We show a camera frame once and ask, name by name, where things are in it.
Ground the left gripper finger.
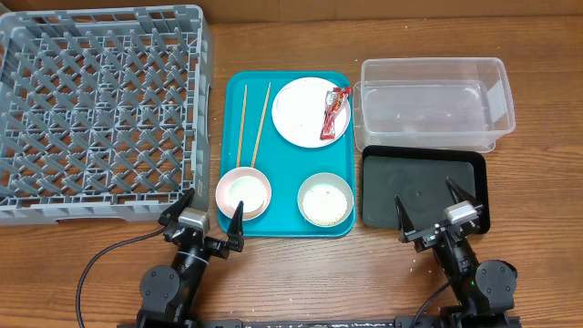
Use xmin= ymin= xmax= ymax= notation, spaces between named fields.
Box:
xmin=227 ymin=201 xmax=244 ymax=252
xmin=158 ymin=189 xmax=195 ymax=226

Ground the grey round bowl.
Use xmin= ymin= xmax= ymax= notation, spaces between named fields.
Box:
xmin=297 ymin=172 xmax=354 ymax=228

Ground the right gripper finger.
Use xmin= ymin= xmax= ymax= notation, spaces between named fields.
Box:
xmin=445 ymin=176 xmax=478 ymax=209
xmin=394 ymin=196 xmax=415 ymax=242

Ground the white paper cup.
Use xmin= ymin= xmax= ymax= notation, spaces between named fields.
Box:
xmin=228 ymin=176 xmax=267 ymax=213

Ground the white rice pile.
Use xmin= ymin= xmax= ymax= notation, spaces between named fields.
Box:
xmin=301 ymin=184 xmax=348 ymax=227

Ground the pink shallow bowl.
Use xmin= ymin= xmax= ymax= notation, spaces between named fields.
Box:
xmin=215 ymin=167 xmax=271 ymax=220

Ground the large white round plate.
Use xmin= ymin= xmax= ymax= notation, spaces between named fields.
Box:
xmin=271 ymin=77 xmax=352 ymax=149

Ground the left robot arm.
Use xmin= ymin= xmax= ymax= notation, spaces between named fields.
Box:
xmin=137 ymin=189 xmax=244 ymax=327

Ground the clear plastic bin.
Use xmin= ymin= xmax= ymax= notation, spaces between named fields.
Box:
xmin=352 ymin=57 xmax=516 ymax=153

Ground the grey plastic dishwasher rack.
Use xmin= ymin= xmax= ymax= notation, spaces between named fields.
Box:
xmin=1 ymin=5 xmax=214 ymax=226

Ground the black rectangular tray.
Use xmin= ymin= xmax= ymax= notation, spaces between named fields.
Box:
xmin=361 ymin=146 xmax=490 ymax=234

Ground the teal plastic serving tray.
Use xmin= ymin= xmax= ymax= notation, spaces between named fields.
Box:
xmin=220 ymin=71 xmax=356 ymax=238

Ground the red snack wrapper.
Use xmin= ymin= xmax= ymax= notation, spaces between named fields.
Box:
xmin=320 ymin=87 xmax=352 ymax=140

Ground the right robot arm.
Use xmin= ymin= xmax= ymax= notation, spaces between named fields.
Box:
xmin=394 ymin=178 xmax=520 ymax=327

